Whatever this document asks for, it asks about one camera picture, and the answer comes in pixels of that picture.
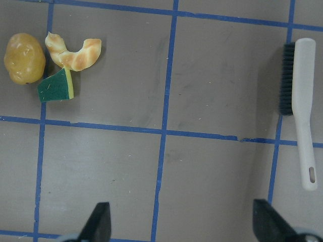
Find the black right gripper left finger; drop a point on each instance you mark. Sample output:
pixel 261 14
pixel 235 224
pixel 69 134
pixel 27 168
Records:
pixel 98 227

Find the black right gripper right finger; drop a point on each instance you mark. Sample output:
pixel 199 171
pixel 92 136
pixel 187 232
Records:
pixel 269 225

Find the croissant piece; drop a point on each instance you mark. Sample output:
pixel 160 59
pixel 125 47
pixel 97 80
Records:
pixel 75 61

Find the white hand brush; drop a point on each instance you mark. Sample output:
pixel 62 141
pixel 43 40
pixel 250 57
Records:
pixel 296 97

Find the yellow potato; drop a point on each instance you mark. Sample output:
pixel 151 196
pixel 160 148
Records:
pixel 24 59

